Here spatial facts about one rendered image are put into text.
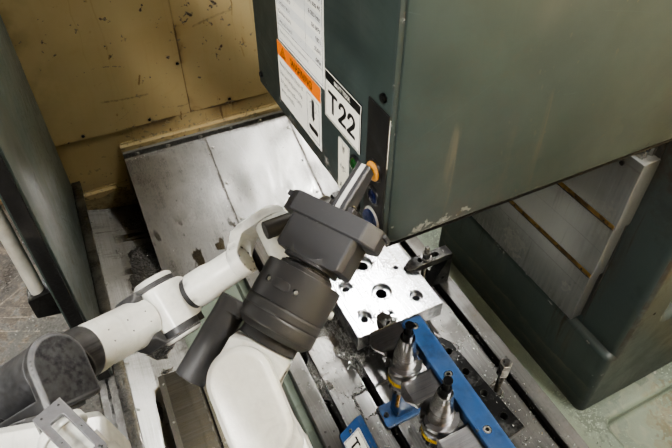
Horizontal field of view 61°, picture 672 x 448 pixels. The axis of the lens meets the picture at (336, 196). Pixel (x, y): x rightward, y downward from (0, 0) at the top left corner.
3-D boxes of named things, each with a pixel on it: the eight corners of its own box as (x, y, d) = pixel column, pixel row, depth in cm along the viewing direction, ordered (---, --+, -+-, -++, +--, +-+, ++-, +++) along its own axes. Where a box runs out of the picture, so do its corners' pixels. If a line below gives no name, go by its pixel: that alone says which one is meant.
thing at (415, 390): (411, 412, 94) (411, 410, 94) (394, 386, 98) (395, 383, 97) (446, 395, 96) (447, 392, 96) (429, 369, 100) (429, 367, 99)
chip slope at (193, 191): (186, 344, 172) (170, 290, 154) (139, 206, 216) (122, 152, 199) (436, 248, 201) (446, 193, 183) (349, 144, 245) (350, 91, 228)
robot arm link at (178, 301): (256, 285, 115) (181, 332, 119) (230, 241, 116) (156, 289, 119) (238, 295, 105) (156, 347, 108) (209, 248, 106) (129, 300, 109)
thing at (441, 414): (459, 421, 91) (465, 400, 87) (434, 431, 90) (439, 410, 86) (445, 397, 94) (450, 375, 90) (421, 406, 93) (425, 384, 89)
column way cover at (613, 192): (569, 325, 143) (643, 166, 109) (458, 208, 175) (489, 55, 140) (584, 318, 145) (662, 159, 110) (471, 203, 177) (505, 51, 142)
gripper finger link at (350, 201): (369, 172, 67) (343, 218, 65) (362, 161, 64) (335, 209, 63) (381, 177, 66) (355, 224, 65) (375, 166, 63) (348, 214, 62)
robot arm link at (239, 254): (305, 244, 112) (250, 279, 114) (286, 207, 115) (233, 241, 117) (292, 239, 106) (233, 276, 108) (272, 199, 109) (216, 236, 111)
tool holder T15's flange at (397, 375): (425, 378, 100) (427, 371, 98) (392, 387, 98) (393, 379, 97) (412, 348, 104) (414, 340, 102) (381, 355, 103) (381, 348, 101)
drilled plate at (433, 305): (357, 350, 134) (358, 338, 130) (307, 265, 153) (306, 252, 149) (440, 314, 141) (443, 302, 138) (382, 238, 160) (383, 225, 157)
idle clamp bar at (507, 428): (502, 452, 120) (508, 438, 115) (426, 358, 136) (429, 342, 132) (519, 440, 122) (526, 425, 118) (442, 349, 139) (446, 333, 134)
